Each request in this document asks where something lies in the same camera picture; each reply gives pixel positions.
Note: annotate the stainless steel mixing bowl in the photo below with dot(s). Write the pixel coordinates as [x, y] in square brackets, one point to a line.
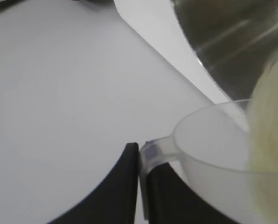
[234, 35]

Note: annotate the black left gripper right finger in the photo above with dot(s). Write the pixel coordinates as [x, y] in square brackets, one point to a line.
[176, 200]

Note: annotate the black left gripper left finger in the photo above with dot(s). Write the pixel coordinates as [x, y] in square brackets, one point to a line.
[110, 191]

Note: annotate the translucent plastic measuring cup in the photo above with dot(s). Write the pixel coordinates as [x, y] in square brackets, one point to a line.
[211, 144]

